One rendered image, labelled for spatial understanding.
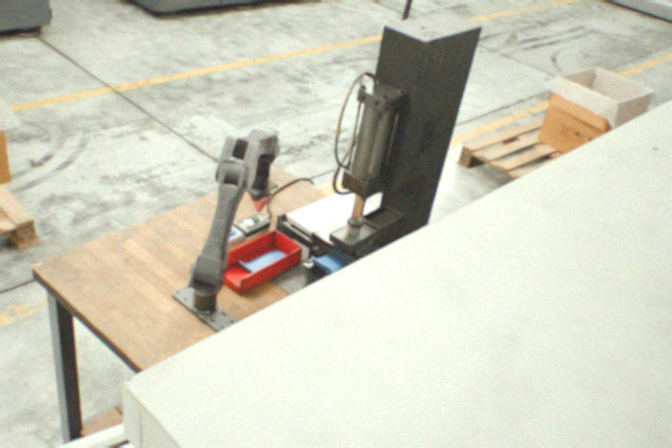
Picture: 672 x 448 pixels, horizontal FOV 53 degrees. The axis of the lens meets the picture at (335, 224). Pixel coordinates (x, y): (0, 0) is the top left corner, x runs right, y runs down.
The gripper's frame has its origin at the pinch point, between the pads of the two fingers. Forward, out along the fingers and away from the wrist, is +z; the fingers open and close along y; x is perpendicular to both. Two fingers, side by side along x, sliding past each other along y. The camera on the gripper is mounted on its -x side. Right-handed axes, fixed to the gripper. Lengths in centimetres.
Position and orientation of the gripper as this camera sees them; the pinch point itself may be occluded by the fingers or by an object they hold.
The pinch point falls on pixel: (257, 210)
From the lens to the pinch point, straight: 214.4
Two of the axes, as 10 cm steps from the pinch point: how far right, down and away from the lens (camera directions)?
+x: 7.5, 4.5, -4.9
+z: -1.4, 8.2, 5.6
